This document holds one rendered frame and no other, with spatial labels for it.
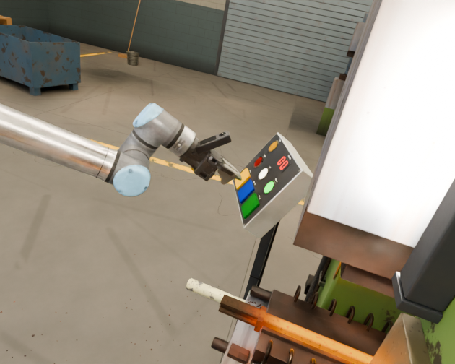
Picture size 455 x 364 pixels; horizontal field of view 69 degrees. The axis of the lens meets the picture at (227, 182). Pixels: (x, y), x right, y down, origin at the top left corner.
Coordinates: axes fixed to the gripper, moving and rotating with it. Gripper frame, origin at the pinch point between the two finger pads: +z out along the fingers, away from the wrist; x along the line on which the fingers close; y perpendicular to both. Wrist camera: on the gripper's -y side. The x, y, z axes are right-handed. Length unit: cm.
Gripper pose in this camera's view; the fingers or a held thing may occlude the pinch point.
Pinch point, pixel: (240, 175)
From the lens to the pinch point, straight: 109.6
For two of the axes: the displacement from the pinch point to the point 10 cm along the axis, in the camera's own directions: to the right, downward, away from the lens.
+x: 1.0, 4.8, -8.7
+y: -6.5, 6.9, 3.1
